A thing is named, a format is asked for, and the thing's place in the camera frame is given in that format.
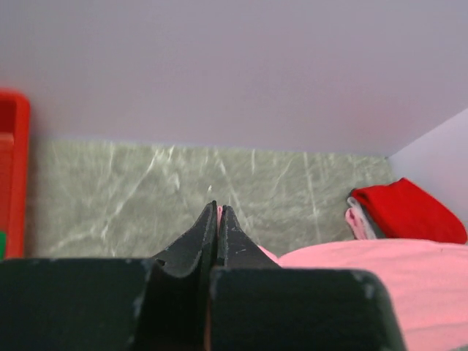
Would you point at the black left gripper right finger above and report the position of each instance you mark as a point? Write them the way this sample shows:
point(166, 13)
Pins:
point(235, 248)

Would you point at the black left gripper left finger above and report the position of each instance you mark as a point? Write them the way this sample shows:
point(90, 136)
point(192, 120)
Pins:
point(197, 245)

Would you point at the folded grey t shirt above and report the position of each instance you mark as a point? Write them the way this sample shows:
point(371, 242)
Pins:
point(375, 230)

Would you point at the folded red t shirt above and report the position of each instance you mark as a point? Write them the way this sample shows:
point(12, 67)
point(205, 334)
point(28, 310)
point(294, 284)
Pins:
point(402, 210)

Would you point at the green t shirt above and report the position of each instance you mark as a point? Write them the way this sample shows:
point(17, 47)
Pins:
point(3, 244)

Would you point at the red plastic bin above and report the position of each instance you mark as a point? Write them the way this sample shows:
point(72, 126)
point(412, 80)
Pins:
point(15, 123)

